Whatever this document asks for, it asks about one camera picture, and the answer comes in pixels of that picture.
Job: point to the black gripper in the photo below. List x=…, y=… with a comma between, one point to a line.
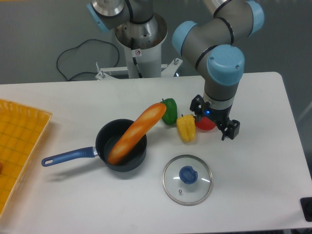
x=201, y=109

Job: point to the dark pot with blue handle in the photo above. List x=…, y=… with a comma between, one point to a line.
x=105, y=140

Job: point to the green toy bell pepper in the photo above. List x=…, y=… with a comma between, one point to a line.
x=170, y=115

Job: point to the yellow toy bell pepper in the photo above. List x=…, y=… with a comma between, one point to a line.
x=186, y=128

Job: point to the orange toy baguette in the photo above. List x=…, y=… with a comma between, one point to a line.
x=135, y=132

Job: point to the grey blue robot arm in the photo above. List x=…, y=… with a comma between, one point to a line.
x=209, y=48

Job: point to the yellow woven plastic tray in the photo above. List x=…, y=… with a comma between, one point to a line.
x=21, y=128

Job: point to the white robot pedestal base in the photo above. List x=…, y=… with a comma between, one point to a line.
x=142, y=44

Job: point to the black object at table corner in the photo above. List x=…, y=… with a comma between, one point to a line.
x=306, y=204

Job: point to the red toy bell pepper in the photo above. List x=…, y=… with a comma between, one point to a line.
x=205, y=124

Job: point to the glass pot lid blue knob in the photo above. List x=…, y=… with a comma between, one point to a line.
x=187, y=180

